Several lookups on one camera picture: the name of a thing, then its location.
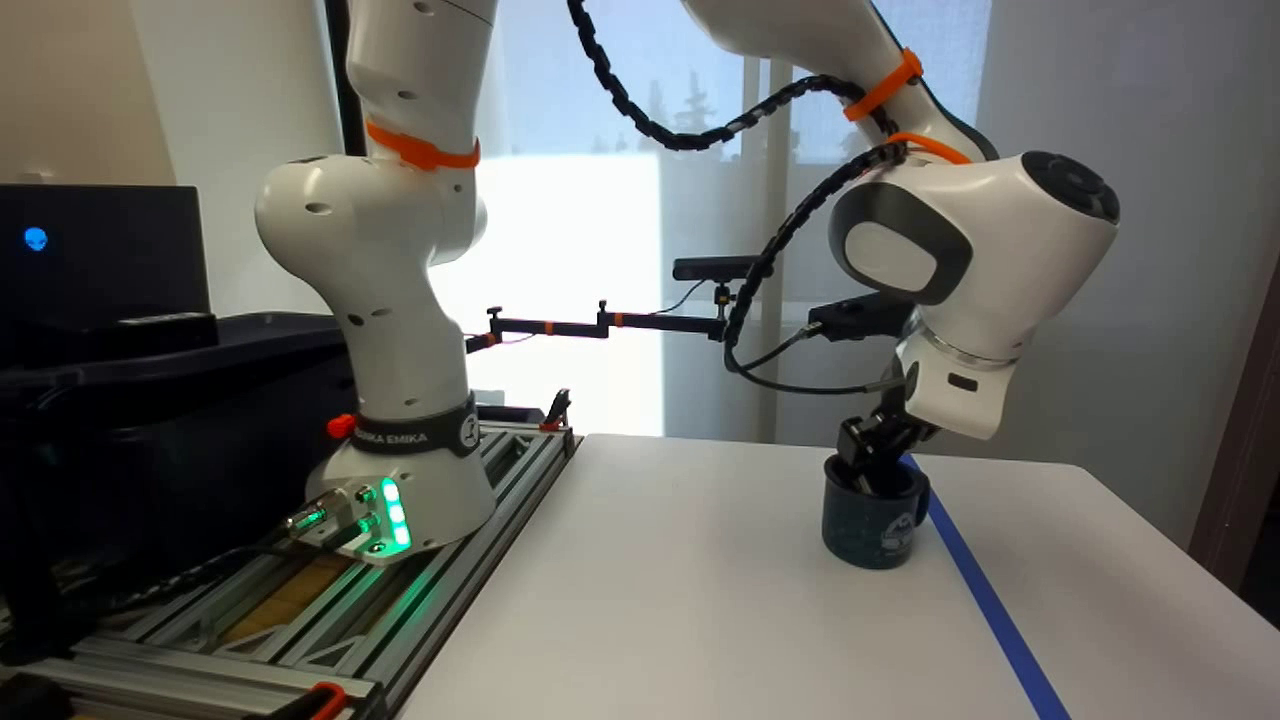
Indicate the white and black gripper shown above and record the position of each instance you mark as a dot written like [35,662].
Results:
[960,387]

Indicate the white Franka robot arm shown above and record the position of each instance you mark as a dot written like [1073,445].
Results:
[401,333]

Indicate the dark teal speckled mug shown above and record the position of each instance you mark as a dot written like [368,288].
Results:
[873,535]

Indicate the long blue tape strip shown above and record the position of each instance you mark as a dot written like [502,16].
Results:
[995,604]

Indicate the orange zip tie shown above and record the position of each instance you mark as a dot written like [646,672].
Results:
[932,146]
[884,85]

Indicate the thin black boom with red joints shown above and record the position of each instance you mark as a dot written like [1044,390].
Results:
[572,326]

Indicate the brown wooden door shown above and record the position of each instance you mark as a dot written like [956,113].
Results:
[1246,465]

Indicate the red round button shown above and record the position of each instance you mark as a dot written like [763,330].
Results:
[343,425]

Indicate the black cabinet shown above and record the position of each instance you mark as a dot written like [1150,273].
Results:
[163,455]

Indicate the black monitor with blue light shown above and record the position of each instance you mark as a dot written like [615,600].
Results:
[104,252]

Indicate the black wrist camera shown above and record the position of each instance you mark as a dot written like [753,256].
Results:
[863,318]

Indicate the black camera bar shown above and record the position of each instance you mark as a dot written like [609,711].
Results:
[712,270]

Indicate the aluminium rail frame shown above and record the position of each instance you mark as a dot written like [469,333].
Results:
[401,626]

